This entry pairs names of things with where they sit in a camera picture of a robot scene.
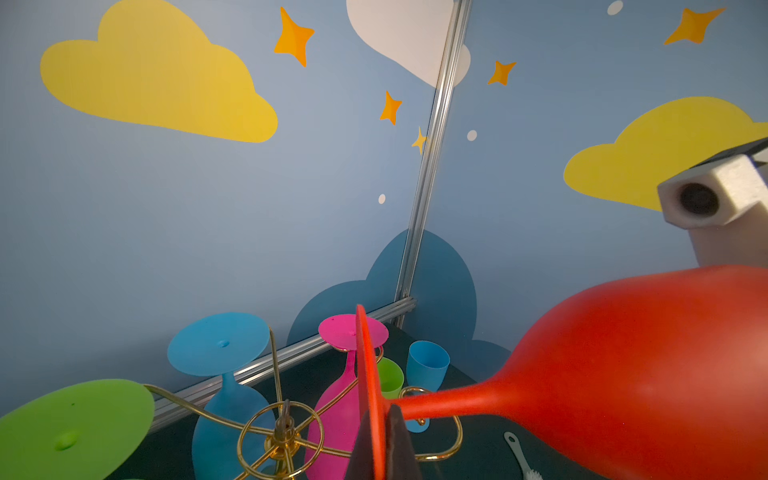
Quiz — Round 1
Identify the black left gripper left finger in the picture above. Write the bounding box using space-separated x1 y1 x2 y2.
344 413 374 480

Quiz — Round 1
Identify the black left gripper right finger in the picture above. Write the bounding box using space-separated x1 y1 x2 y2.
386 405 423 480

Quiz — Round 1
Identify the light green wine glass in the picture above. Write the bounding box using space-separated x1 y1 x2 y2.
377 357 405 400

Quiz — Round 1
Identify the blue wine glass front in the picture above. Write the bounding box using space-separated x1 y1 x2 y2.
404 340 452 434

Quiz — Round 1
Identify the blue wine glass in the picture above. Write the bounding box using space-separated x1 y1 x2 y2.
404 340 452 434
167 312 270 479

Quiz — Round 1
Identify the red wine glass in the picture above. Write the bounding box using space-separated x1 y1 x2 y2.
385 265 767 479

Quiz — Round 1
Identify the magenta wine glass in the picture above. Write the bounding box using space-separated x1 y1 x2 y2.
306 314 389 479

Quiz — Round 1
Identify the blue wine glass rear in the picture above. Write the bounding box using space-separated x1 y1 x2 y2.
167 312 270 479

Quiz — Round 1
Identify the gold wire glass rack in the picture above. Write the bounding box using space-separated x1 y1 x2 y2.
145 332 464 479

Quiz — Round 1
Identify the aluminium frame rail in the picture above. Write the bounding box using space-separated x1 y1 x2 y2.
150 1 472 433

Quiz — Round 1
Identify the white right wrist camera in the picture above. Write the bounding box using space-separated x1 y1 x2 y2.
657 138 767 268

